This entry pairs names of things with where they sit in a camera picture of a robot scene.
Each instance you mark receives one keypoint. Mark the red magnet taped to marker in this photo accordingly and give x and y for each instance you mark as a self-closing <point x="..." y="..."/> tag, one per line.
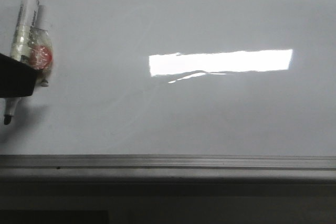
<point x="41" y="55"/>

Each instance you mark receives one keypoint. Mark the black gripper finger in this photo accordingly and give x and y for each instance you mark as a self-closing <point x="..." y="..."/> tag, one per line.
<point x="17" y="79"/>

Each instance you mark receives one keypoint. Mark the white black whiteboard marker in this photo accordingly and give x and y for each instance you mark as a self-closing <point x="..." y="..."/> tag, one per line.
<point x="20" y="51"/>

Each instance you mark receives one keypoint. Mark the aluminium whiteboard frame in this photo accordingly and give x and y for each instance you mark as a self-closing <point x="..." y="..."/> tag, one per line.
<point x="166" y="168"/>

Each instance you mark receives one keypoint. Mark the white whiteboard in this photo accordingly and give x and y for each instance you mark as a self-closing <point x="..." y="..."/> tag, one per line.
<point x="217" y="77"/>

